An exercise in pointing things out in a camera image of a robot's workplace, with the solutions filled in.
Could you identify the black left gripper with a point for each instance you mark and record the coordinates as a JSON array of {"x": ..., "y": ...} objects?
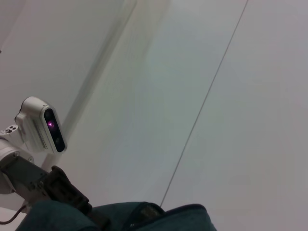
[{"x": 24, "y": 178}]

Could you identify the dark teal insulated lunch bag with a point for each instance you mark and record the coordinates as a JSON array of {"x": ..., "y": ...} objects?
[{"x": 60, "y": 216}]

